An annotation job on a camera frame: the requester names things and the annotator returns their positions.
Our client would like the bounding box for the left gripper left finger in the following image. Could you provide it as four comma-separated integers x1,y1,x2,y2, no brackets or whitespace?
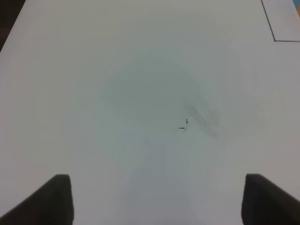
0,174,74,225

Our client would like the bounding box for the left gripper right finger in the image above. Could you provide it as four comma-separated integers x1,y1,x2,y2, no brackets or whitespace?
241,174,300,225

